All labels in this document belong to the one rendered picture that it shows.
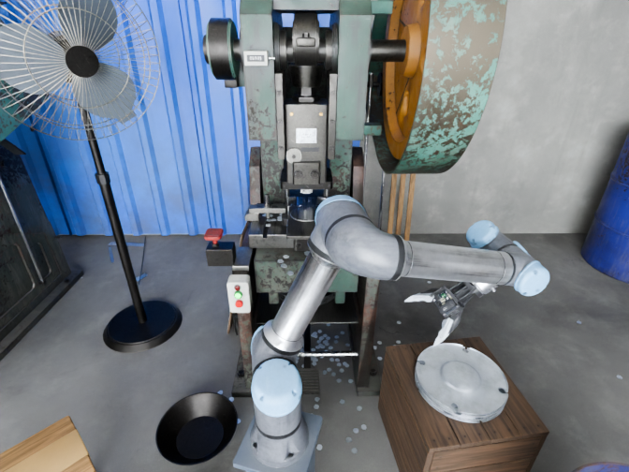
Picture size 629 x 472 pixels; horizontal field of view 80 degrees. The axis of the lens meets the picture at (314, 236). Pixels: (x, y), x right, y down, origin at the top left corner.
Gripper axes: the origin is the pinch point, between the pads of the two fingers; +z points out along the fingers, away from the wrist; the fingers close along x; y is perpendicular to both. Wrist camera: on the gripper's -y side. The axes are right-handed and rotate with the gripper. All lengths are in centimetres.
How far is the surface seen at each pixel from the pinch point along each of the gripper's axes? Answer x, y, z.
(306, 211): -57, 0, 13
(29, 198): -160, 34, 134
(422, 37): -69, 12, -54
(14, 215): -146, 40, 136
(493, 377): 22.2, -29.6, -3.8
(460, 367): 14.7, -26.4, 2.7
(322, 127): -70, 13, -13
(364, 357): -7, -35, 36
